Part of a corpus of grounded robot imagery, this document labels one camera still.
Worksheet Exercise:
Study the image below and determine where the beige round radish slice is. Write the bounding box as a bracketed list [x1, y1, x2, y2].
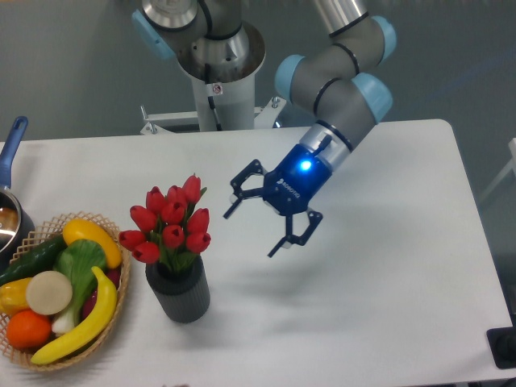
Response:
[25, 271, 73, 315]

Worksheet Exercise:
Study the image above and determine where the blue handled saucepan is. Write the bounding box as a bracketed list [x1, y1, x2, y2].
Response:
[1, 116, 35, 273]

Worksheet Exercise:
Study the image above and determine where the dark grey ribbed vase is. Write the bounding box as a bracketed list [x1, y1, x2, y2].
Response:
[145, 256, 210, 323]

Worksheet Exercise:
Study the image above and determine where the red tulip bouquet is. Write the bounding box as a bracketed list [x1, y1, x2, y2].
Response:
[119, 174, 211, 277]

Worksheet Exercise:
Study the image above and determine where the orange fruit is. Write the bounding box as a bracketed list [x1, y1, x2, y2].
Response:
[6, 310, 52, 350]

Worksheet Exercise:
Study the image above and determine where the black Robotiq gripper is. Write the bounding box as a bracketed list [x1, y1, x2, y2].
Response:
[223, 143, 332, 259]

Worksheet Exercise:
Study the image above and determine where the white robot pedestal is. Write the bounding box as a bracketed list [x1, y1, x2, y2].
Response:
[144, 22, 286, 131]

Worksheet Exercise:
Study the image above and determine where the dark red vegetable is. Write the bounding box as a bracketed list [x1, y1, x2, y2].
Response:
[81, 268, 121, 320]

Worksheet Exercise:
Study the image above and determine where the green bok choy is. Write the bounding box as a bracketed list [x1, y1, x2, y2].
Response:
[52, 239, 106, 336]

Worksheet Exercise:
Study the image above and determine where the yellow squash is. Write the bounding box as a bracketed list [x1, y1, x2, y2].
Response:
[62, 218, 123, 269]

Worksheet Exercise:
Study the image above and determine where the white frame at right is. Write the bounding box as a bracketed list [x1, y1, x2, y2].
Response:
[479, 138, 515, 207]

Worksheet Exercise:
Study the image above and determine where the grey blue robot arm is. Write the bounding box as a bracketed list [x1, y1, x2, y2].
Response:
[131, 1, 397, 248]

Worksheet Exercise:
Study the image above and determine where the yellow bell pepper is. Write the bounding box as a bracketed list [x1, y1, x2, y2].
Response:
[1, 277, 32, 316]

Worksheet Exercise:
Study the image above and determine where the black device at edge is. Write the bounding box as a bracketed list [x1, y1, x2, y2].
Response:
[486, 327, 515, 369]

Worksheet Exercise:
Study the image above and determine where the green cucumber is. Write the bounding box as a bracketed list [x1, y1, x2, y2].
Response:
[1, 235, 67, 285]

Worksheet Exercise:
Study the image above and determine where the yellow banana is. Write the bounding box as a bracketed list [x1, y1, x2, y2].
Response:
[31, 266, 118, 365]

